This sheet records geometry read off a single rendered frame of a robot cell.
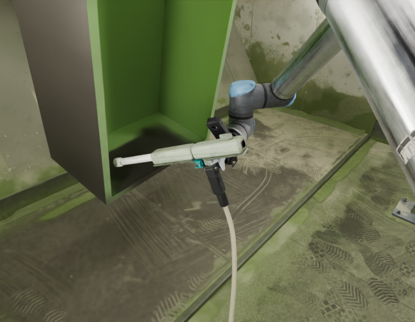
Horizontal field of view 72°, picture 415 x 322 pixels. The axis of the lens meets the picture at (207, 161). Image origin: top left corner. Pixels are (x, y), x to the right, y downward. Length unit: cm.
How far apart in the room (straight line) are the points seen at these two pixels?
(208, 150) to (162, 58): 77
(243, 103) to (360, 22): 61
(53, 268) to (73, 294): 18
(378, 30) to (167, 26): 107
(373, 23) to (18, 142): 175
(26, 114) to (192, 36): 109
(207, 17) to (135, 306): 117
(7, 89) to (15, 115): 15
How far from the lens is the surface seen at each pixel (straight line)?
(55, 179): 190
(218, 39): 124
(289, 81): 96
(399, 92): 42
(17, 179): 187
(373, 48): 45
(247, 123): 106
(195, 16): 129
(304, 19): 281
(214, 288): 131
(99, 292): 137
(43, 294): 146
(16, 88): 199
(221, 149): 77
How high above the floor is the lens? 113
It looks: 32 degrees down
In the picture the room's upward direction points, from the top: straight up
